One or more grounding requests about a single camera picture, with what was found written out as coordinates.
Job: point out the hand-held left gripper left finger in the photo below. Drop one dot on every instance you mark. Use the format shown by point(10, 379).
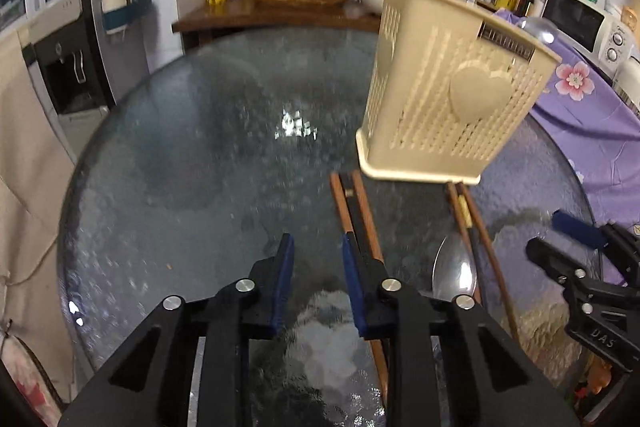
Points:
point(282, 287)

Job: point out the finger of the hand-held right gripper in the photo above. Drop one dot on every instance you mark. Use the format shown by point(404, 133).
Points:
point(550, 262)
point(575, 227)

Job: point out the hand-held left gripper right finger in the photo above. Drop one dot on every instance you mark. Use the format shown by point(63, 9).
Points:
point(352, 287)

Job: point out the brown wooden chopstick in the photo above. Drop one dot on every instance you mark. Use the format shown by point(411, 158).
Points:
point(367, 217)
point(340, 202)
point(487, 252)

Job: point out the dark chopstick with gold band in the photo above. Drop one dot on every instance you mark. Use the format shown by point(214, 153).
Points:
point(462, 227)

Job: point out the translucent grey spoon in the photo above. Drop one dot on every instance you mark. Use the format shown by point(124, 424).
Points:
point(452, 267)

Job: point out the beige plastic utensil holder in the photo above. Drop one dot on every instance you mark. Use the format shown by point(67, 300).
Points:
point(440, 72)

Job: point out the purple floral cloth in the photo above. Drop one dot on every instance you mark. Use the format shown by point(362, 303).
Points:
point(590, 132)

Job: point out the white plastic jug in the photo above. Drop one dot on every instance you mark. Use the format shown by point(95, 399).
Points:
point(629, 82)

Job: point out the white microwave oven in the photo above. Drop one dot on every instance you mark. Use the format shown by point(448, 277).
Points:
point(575, 22)

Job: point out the pink floral cushion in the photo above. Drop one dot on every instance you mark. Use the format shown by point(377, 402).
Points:
point(25, 382)

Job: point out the dark wooden vanity counter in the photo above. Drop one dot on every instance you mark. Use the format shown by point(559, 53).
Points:
point(225, 18)

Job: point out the beige hanging cloth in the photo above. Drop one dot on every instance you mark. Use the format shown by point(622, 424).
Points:
point(25, 157)

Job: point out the grey water dispenser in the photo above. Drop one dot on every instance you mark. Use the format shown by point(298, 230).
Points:
point(70, 72)

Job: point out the teal wall holder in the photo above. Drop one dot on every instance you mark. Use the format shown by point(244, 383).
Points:
point(135, 7)

